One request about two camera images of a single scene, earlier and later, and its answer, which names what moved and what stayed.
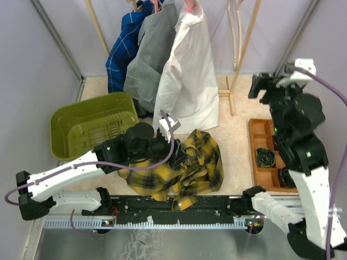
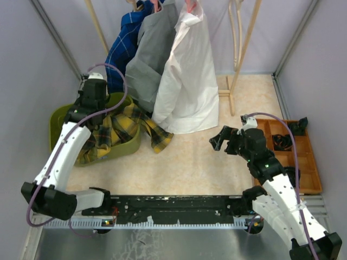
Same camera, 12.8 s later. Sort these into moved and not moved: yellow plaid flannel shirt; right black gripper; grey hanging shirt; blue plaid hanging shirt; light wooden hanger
Moved: yellow plaid flannel shirt; right black gripper
Not moved: grey hanging shirt; light wooden hanger; blue plaid hanging shirt
